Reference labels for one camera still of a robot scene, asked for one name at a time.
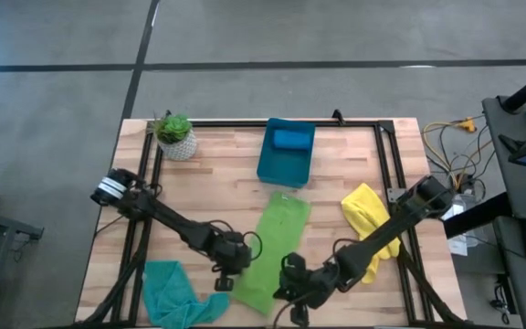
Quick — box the yellow floor cable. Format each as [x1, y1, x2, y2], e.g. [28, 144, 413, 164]
[421, 116, 479, 156]

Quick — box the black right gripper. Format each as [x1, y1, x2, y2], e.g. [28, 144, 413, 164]
[274, 260, 351, 328]

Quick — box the yellow microfiber towel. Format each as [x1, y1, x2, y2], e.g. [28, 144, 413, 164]
[341, 182, 402, 284]

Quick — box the blue microfiber towel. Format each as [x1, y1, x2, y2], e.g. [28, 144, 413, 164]
[271, 129, 313, 152]

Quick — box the black plug with cable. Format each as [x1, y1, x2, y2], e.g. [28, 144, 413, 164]
[489, 283, 513, 325]

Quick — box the black aluminium table frame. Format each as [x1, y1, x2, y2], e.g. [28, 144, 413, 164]
[68, 119, 469, 329]

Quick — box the green microfiber towel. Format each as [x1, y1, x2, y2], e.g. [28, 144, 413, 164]
[229, 191, 312, 316]

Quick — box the grey metal bracket plate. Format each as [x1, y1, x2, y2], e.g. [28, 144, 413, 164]
[386, 186, 405, 205]

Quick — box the grey desk with keyboard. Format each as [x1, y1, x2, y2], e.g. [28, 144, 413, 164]
[493, 214, 526, 329]

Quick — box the teal plastic bin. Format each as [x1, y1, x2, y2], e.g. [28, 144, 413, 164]
[256, 117, 317, 189]

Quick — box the white box on floor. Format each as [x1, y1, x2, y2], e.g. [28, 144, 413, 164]
[438, 194, 469, 220]

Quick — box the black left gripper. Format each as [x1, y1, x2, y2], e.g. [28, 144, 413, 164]
[210, 230, 253, 292]

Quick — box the grey desk with laptop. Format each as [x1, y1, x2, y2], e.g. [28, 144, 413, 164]
[481, 95, 526, 220]

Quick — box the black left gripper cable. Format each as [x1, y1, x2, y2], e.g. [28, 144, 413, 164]
[205, 218, 264, 262]

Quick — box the black desk beam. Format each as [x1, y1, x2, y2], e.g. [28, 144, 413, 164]
[443, 191, 513, 239]

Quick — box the teal microfiber towel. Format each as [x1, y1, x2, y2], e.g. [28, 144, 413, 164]
[142, 260, 231, 329]

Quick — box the succulent plant in white pot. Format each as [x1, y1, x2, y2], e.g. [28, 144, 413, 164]
[151, 111, 199, 162]

